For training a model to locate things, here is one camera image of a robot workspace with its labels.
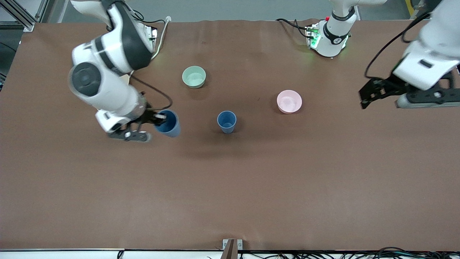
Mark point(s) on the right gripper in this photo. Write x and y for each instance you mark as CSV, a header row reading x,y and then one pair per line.
x,y
148,116

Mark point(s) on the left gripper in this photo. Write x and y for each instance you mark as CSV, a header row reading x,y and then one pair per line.
x,y
389,85

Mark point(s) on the blue plastic cup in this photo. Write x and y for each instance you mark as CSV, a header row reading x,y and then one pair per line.
x,y
169,124
226,121

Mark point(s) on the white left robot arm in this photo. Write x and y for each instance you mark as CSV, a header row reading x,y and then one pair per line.
x,y
442,21

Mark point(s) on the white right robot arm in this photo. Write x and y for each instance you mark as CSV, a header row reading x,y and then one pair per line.
x,y
107,64

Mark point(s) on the mint green bowl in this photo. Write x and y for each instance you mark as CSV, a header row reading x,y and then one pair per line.
x,y
194,77

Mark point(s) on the pink bowl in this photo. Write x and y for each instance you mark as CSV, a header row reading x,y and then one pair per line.
x,y
289,101

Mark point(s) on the metal table edge bracket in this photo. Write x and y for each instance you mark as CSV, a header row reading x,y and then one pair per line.
x,y
232,248

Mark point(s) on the white table edge rail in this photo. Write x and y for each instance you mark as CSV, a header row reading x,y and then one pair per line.
x,y
61,254

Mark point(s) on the aluminium frame profile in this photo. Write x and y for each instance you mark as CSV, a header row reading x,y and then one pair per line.
x,y
21,16

